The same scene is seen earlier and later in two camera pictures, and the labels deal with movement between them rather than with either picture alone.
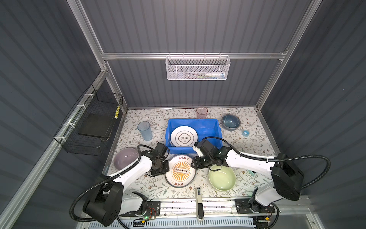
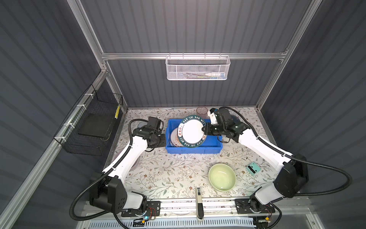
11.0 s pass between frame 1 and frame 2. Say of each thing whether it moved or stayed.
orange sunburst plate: moved
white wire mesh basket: stayed
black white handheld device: stayed
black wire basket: stayed
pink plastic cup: stayed
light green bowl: stayed
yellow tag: stayed
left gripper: moved
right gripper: moved
